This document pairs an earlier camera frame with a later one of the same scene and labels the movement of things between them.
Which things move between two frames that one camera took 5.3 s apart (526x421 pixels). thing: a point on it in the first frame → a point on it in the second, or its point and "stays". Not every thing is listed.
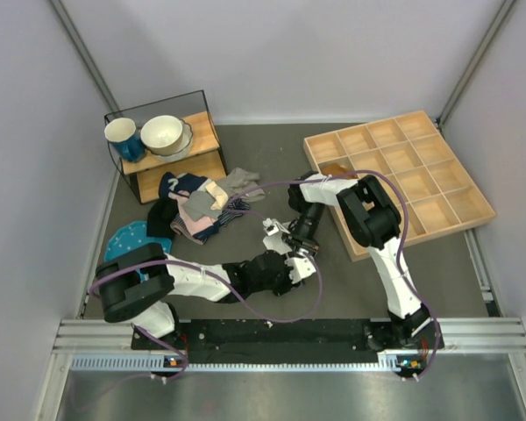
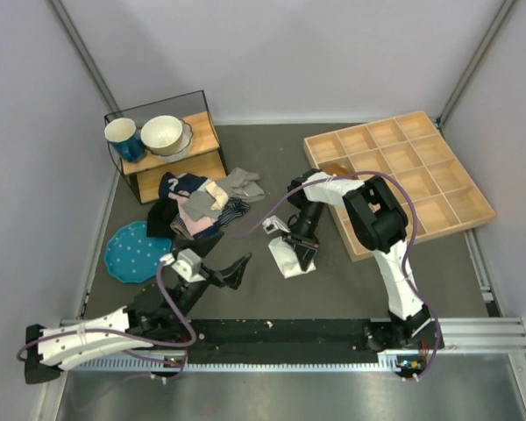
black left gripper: x=287 y=284 → x=230 y=275
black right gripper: x=297 y=244 stays
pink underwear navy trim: x=193 y=227 stays
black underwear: x=160 y=215 stays
